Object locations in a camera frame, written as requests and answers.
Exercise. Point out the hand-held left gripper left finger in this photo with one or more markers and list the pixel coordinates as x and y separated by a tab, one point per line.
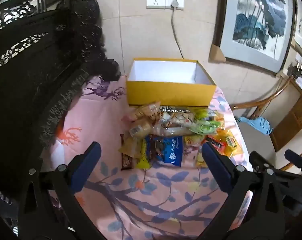
87	165

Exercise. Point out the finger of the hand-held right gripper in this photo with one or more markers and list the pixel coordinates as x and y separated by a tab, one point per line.
295	158
256	157

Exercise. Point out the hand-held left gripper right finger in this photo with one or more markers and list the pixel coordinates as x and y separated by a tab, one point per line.
216	166

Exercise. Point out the yellow rice cracker stick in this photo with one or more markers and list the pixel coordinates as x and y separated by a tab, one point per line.
144	155

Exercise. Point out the pile of assorted snack packets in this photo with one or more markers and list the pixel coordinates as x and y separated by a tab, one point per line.
171	122

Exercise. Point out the yellow cardboard box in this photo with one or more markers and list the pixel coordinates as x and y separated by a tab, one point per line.
166	92

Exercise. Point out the blue cloth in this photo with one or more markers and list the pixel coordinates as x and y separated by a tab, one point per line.
258	125

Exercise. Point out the wooden armchair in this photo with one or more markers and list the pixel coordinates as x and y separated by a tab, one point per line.
266	105

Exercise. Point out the pink printed blanket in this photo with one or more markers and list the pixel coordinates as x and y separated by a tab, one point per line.
146	200

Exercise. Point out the dark carved wooden furniture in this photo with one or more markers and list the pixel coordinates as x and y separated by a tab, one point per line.
28	80

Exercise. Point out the cardboard corner protector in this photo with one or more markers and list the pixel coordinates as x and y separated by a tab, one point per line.
216	53

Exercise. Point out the framed lotus painting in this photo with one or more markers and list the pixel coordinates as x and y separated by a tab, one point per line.
258	17

